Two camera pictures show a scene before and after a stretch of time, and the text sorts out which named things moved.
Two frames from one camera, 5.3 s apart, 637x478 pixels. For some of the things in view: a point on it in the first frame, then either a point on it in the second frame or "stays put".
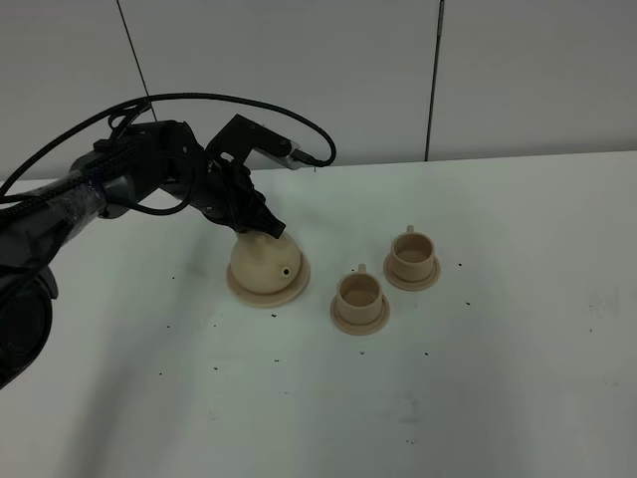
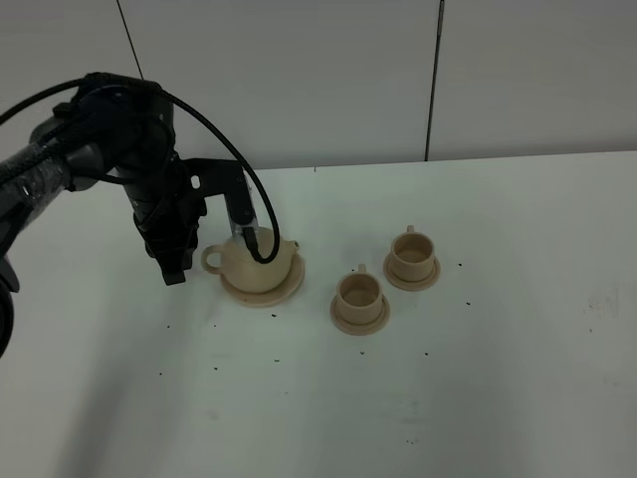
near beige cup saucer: x=361 y=329 stays put
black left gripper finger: x=238 y=223 -> x=187 y=255
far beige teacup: x=413 y=255 stays put
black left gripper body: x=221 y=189 -> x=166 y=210
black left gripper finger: x=260 y=217 -> x=172 y=266
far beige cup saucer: x=413 y=286 stays put
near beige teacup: x=359 y=296 stays put
